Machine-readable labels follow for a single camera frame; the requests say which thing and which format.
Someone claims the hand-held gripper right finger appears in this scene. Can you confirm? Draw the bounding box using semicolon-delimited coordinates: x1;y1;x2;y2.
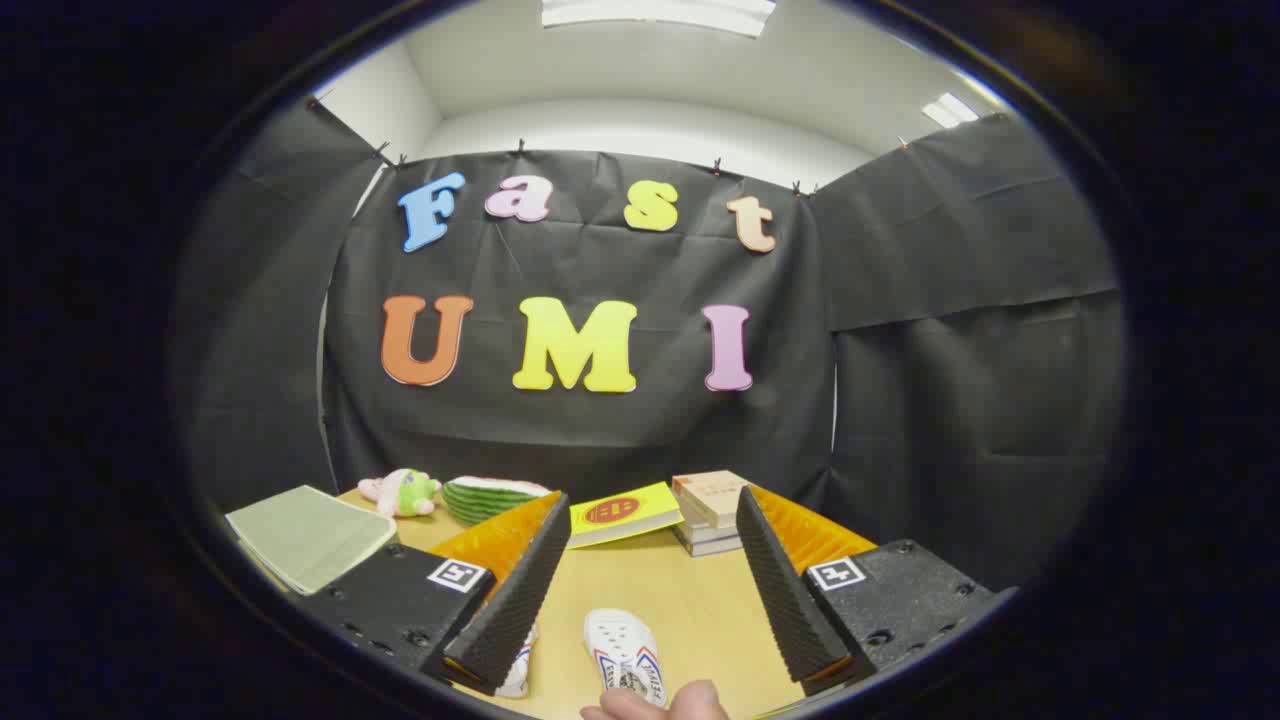
735;485;1021;697

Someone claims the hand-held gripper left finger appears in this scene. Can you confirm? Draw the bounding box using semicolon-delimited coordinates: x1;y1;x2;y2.
290;490;573;699

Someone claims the white canvas shoe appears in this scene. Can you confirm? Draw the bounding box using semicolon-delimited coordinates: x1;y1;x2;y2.
584;608;667;707
495;625;541;699

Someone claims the cream fabric storage box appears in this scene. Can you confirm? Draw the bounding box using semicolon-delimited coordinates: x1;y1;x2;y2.
225;485;399;597

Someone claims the watermelon slice plush toy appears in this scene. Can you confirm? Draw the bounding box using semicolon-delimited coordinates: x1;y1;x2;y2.
442;476;553;527

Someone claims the white paperback book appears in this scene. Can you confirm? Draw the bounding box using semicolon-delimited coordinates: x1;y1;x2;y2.
678;512;743;547

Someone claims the tan cover book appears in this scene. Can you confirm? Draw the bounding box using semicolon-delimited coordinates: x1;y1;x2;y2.
671;469;753;530

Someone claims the yellow book with red label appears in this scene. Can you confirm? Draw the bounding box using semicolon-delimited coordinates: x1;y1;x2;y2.
567;481;685;550

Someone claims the pink and green plush toy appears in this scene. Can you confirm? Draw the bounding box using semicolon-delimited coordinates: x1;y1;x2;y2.
358;468;442;519

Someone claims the small ceiling light panel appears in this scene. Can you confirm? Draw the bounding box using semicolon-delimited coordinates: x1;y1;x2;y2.
921;92;980;130

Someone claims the long ceiling light panel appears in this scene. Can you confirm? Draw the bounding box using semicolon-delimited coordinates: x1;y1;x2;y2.
541;0;777;39

